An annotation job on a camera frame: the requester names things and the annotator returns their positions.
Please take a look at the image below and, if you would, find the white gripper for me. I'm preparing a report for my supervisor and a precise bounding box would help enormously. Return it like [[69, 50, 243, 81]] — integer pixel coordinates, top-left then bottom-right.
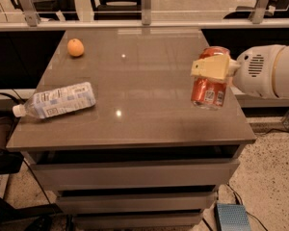
[[191, 44, 285, 99]]

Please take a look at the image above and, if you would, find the red coke can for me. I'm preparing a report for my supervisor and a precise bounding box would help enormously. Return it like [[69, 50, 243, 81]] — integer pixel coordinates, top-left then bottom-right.
[[191, 46, 230, 111]]

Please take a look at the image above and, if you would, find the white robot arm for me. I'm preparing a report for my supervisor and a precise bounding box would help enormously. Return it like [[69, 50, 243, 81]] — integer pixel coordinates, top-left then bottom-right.
[[191, 44, 289, 100]]

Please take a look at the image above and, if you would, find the grey drawer cabinet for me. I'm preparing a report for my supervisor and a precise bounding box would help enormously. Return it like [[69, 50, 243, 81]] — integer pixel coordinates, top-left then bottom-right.
[[8, 28, 255, 229]]

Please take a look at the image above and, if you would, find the black office chair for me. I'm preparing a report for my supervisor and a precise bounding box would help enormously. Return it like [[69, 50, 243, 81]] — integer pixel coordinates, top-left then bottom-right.
[[90, 0, 144, 21]]

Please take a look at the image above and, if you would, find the orange fruit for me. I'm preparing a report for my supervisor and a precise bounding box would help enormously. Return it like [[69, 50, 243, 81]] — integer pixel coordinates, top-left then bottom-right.
[[67, 38, 84, 57]]

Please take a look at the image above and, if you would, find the blue perforated box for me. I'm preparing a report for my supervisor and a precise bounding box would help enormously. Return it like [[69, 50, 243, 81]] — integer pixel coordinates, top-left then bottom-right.
[[214, 203, 251, 231]]

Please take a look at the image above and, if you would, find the clear plastic water bottle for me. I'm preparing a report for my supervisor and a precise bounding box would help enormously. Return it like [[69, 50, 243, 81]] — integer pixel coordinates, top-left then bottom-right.
[[13, 82, 96, 119]]

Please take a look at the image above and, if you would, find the metal glass railing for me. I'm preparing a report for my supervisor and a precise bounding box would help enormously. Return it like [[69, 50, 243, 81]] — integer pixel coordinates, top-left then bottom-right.
[[0, 0, 289, 30]]

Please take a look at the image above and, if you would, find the black floor cable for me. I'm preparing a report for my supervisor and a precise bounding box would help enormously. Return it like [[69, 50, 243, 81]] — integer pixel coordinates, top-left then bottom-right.
[[225, 183, 269, 231]]

